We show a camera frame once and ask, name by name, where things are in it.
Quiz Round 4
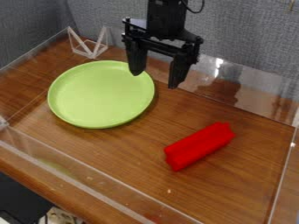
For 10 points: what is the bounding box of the clear acrylic enclosure wall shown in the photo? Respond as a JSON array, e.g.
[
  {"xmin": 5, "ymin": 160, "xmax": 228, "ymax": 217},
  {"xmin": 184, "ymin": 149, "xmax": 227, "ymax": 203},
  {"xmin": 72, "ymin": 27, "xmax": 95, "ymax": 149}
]
[{"xmin": 0, "ymin": 32, "xmax": 299, "ymax": 224}]

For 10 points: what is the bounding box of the green round plate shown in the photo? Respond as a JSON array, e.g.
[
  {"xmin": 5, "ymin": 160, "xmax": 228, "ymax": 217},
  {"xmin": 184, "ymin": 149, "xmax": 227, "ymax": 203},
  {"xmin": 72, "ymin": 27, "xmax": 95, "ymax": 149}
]
[{"xmin": 47, "ymin": 60, "xmax": 155, "ymax": 129}]

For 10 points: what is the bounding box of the black cable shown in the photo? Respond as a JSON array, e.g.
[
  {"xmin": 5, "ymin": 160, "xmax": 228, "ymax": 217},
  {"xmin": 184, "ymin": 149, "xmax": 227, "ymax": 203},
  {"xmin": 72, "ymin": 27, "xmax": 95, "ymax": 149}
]
[{"xmin": 179, "ymin": 0, "xmax": 206, "ymax": 14}]

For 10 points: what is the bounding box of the red star-shaped block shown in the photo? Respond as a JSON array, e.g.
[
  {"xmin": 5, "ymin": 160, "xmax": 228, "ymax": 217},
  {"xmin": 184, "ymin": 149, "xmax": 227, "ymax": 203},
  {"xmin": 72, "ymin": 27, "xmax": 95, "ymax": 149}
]
[{"xmin": 163, "ymin": 122, "xmax": 235, "ymax": 172}]

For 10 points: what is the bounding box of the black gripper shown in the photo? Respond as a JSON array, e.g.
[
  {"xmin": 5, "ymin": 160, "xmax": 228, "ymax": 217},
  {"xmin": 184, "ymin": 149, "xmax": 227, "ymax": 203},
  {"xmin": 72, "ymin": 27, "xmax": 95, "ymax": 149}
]
[{"xmin": 123, "ymin": 0, "xmax": 204, "ymax": 89}]

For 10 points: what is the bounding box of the white power strip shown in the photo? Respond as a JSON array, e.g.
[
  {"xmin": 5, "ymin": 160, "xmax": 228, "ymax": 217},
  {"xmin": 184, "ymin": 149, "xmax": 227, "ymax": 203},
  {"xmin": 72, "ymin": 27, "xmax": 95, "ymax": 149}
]
[{"xmin": 47, "ymin": 207, "xmax": 84, "ymax": 224}]

